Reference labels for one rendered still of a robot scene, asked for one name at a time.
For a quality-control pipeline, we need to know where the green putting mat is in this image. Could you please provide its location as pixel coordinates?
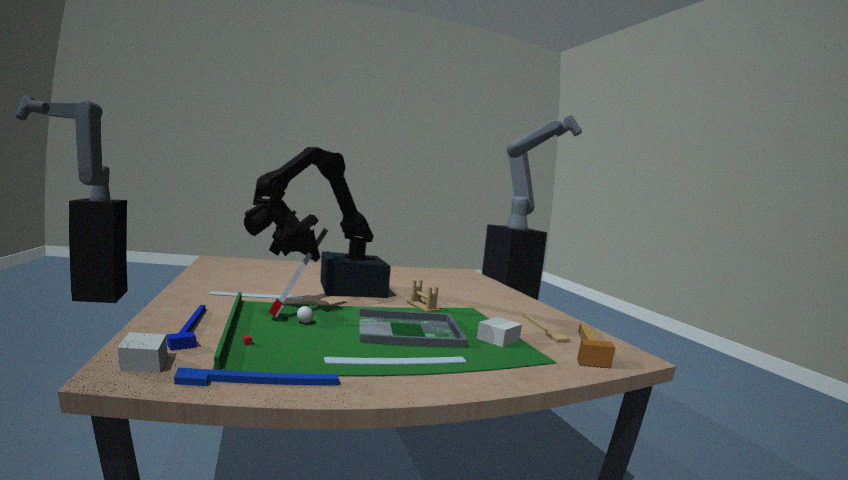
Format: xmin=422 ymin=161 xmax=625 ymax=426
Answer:
xmin=220 ymin=300 xmax=556 ymax=377

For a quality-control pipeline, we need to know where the white golf ball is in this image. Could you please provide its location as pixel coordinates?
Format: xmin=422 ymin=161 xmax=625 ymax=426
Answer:
xmin=297 ymin=306 xmax=314 ymax=323

